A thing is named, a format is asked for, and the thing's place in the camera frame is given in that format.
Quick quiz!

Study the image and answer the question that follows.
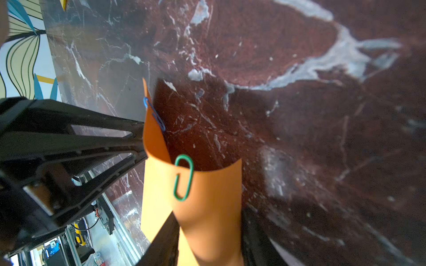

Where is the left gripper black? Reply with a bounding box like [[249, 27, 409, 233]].
[[1, 149, 147, 256]]

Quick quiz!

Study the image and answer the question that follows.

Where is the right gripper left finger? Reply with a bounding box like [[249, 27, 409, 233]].
[[136, 212, 180, 266]]

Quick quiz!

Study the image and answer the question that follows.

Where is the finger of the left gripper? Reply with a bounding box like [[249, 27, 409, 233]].
[[1, 97, 144, 156]]

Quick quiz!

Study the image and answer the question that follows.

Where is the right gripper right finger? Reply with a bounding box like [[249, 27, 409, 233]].
[[241, 208, 287, 266]]

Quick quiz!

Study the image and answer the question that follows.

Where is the orange paper sheet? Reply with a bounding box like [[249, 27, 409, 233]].
[[139, 78, 245, 266]]

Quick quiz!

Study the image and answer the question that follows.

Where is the green paperclip on orange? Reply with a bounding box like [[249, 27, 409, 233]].
[[173, 154, 195, 202]]

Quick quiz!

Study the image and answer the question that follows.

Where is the blue paperclip on orange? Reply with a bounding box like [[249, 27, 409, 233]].
[[143, 97, 166, 132]]

